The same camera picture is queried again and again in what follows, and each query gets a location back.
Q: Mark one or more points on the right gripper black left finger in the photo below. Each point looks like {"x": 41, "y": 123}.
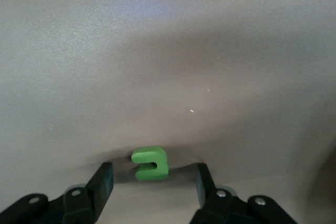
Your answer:
{"x": 86, "y": 203}

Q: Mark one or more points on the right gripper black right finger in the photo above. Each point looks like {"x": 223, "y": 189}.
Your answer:
{"x": 223, "y": 208}

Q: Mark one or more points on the green letter n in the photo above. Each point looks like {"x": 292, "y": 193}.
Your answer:
{"x": 149, "y": 153}

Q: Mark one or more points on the brown table cover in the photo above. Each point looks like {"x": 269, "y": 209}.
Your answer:
{"x": 131, "y": 64}

